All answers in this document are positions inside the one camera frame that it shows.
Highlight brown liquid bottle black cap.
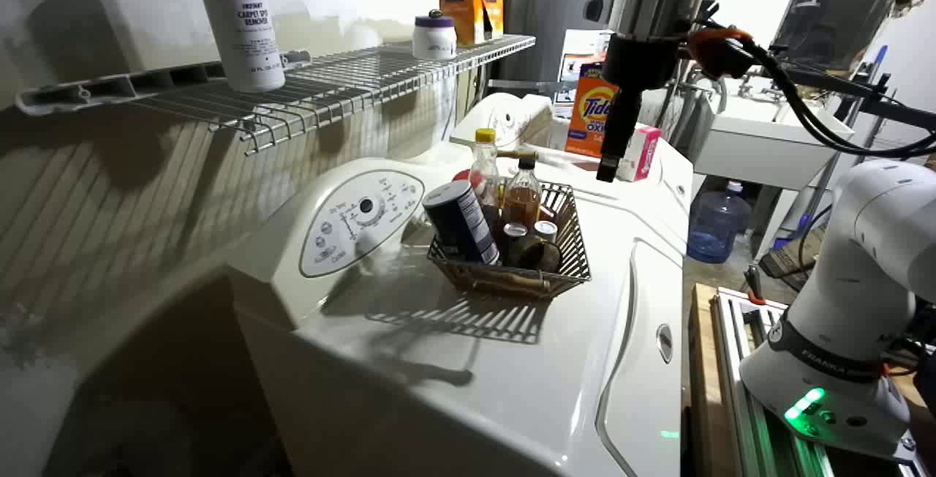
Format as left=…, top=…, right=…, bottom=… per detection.
left=501, top=156, right=543, bottom=233

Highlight clear bottle yellow cap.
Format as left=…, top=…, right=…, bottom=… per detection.
left=468, top=128, right=503, bottom=209

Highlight orange detergent box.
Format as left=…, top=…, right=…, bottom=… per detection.
left=563, top=61, right=622, bottom=159

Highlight pink and white box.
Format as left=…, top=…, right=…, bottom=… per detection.
left=616, top=125, right=663, bottom=183

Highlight grey water heater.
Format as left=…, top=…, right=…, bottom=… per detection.
left=496, top=0, right=624, bottom=83

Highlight sink tap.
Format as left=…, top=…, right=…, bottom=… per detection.
left=737, top=70, right=785, bottom=103

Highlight white utility sink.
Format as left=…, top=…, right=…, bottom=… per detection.
left=693, top=88, right=856, bottom=192

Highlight white laundry machine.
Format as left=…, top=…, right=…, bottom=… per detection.
left=449, top=92, right=695, bottom=229
left=225, top=157, right=692, bottom=477

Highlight blue water jug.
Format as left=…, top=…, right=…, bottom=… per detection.
left=687, top=180, right=753, bottom=265

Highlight orange cardboard box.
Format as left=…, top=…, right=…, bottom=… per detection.
left=439, top=0, right=505, bottom=47

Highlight white jar purple lid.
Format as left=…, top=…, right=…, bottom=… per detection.
left=411, top=11, right=458, bottom=61

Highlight dark round container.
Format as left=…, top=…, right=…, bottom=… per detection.
left=510, top=235, right=563, bottom=274

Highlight black stand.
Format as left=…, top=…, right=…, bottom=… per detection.
left=784, top=59, right=936, bottom=132

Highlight blue cylindrical canister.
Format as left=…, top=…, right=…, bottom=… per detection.
left=421, top=179, right=501, bottom=266

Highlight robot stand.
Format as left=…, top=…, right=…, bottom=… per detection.
left=687, top=283, right=936, bottom=477

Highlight laundry machine door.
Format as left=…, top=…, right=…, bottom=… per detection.
left=595, top=238, right=688, bottom=477

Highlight white spray can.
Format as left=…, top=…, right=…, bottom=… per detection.
left=188, top=0, right=287, bottom=94

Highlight dark wire basket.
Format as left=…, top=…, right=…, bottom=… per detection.
left=426, top=182, right=592, bottom=300

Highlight white wire shelf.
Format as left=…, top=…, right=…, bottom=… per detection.
left=15, top=34, right=537, bottom=157

